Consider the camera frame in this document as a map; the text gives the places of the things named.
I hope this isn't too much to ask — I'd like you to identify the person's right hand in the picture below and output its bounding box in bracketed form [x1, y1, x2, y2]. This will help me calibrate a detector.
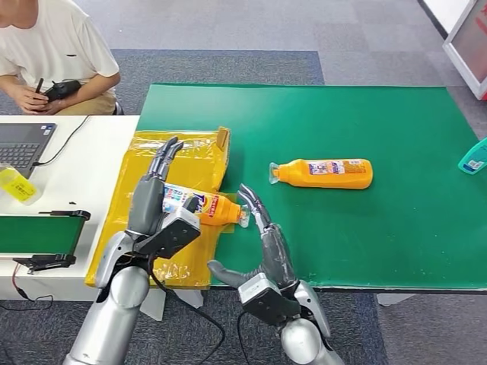
[14, 83, 50, 114]

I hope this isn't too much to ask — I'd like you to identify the person's left hand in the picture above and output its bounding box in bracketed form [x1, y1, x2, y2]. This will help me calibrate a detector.
[39, 94, 78, 116]

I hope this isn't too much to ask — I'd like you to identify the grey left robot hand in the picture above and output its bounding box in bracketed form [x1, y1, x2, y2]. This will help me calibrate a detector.
[126, 135, 202, 238]

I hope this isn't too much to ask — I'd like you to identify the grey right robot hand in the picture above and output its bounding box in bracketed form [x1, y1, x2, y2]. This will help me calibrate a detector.
[207, 183, 301, 292]

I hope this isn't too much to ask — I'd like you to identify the black handheld controller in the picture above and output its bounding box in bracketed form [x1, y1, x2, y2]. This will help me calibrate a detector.
[35, 78, 83, 102]

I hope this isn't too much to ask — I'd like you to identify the orange detergent bottle clear cap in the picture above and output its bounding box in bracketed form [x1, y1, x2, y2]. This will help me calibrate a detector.
[162, 182, 251, 229]
[268, 157, 374, 191]

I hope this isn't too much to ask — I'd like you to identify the clear bottle yellow label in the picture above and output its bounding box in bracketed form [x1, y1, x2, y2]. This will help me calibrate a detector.
[0, 162, 42, 207]

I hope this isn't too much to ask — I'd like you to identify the teal plastic bottle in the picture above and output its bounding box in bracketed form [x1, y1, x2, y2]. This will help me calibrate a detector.
[457, 137, 487, 176]

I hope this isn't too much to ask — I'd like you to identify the dark grey laptop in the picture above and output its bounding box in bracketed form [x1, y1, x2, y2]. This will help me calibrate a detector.
[0, 122, 58, 179]

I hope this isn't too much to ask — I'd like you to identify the person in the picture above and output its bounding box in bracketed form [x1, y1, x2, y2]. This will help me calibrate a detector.
[0, 0, 125, 116]

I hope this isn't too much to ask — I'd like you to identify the yellow plastic-wrapped cardboard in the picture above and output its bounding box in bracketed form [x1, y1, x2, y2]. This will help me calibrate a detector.
[84, 125, 239, 289]

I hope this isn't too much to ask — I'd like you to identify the white table leg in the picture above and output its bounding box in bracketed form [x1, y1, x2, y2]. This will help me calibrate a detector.
[140, 287, 167, 322]
[174, 289, 205, 309]

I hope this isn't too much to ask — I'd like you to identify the small green belt conveyor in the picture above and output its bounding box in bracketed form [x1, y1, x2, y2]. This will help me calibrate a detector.
[0, 209, 92, 275]

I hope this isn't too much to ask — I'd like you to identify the green table mat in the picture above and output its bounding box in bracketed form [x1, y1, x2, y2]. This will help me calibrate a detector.
[136, 83, 487, 292]

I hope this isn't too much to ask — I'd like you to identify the white framed display board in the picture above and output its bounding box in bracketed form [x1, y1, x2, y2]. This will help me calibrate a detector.
[442, 0, 487, 102]

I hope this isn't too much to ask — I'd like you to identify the black laptop cable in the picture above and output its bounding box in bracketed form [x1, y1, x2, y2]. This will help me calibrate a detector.
[32, 115, 91, 167]

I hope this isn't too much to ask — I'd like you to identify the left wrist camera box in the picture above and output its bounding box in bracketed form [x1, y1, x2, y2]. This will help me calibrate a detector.
[133, 208, 202, 261]

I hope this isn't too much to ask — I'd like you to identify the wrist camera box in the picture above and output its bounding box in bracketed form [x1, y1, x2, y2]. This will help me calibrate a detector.
[133, 208, 202, 261]
[237, 273, 301, 326]

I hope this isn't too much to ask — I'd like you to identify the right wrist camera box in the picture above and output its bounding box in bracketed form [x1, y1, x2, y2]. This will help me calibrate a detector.
[237, 273, 301, 326]

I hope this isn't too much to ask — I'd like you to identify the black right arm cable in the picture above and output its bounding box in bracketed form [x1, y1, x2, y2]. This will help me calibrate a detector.
[236, 309, 248, 365]

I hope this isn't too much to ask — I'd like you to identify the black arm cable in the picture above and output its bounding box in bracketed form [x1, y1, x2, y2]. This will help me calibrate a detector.
[236, 309, 248, 365]
[147, 254, 227, 365]

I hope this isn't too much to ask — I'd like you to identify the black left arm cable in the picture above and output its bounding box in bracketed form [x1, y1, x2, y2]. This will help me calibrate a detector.
[147, 254, 227, 365]

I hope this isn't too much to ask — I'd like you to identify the black floor cable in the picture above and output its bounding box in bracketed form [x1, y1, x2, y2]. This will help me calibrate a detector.
[0, 284, 54, 311]

